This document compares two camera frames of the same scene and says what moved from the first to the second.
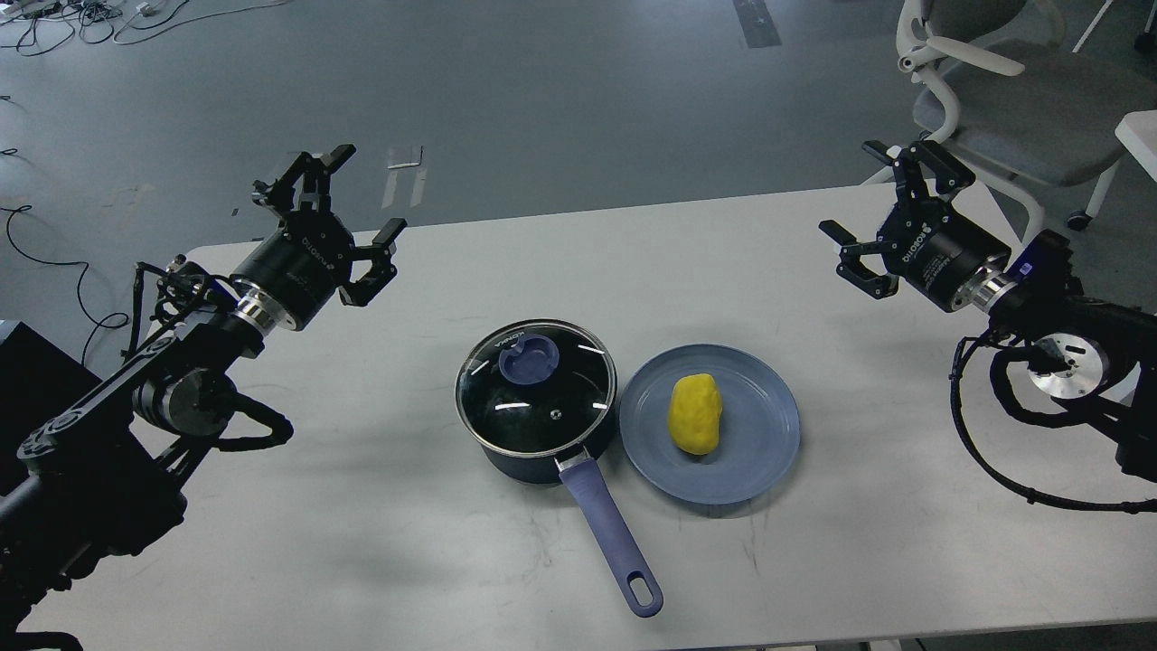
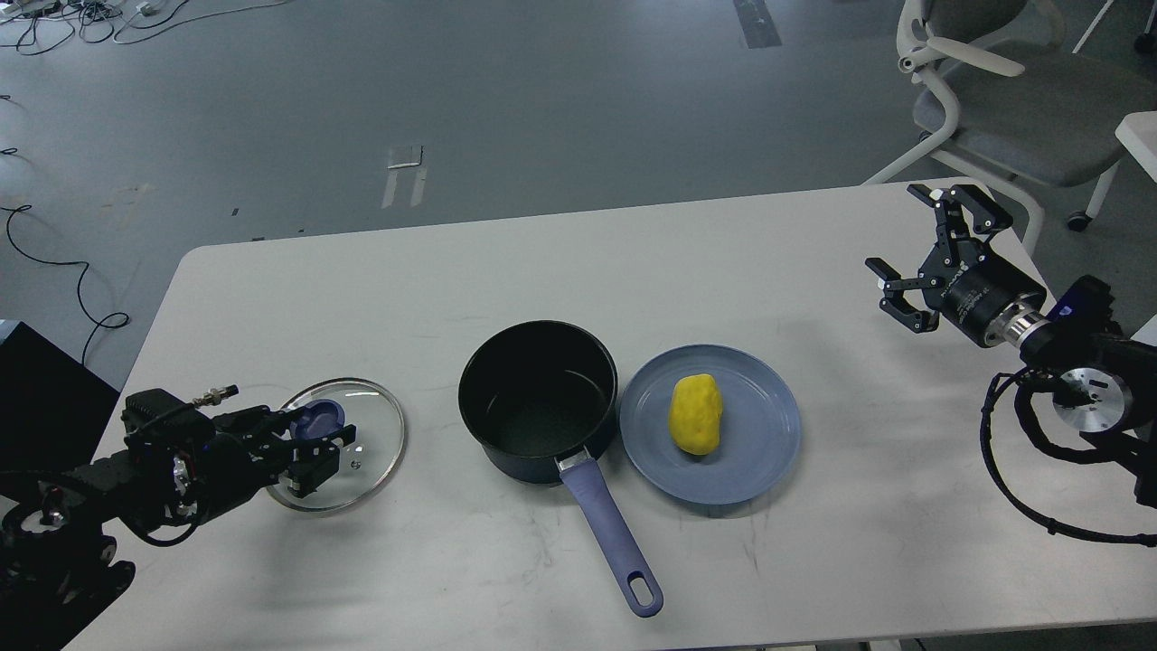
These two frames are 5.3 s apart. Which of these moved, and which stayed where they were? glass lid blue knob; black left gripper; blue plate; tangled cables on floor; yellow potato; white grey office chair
Moved: glass lid blue knob; black left gripper
Stayed: white grey office chair; tangled cables on floor; blue plate; yellow potato
